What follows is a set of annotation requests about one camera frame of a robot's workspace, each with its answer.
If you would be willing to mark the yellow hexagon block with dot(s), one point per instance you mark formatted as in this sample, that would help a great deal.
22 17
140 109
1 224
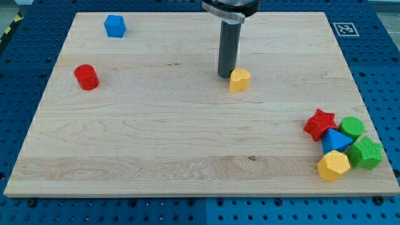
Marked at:
333 165

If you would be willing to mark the red cylinder block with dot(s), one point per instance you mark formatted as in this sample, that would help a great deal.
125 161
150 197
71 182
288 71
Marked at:
86 77

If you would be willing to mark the green star block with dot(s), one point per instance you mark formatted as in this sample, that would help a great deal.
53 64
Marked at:
365 154

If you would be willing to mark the red star block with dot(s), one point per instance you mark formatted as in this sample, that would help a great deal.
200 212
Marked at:
318 124

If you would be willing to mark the blue cube block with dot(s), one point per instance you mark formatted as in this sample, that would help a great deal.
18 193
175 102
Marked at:
115 26

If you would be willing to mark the green cylinder block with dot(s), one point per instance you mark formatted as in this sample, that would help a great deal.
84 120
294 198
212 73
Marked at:
351 127

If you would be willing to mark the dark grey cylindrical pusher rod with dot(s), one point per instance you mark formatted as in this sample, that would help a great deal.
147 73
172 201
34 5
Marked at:
228 49

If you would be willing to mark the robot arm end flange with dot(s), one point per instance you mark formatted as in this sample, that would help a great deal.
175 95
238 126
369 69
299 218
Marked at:
231 11

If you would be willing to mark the blue triangle block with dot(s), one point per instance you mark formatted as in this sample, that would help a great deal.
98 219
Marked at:
335 140

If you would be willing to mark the light wooden board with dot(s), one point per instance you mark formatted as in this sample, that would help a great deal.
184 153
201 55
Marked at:
162 123

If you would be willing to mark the yellow heart block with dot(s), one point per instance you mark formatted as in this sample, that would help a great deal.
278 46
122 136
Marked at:
239 80

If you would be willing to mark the white fiducial marker tag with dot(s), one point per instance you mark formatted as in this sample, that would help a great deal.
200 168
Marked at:
345 29

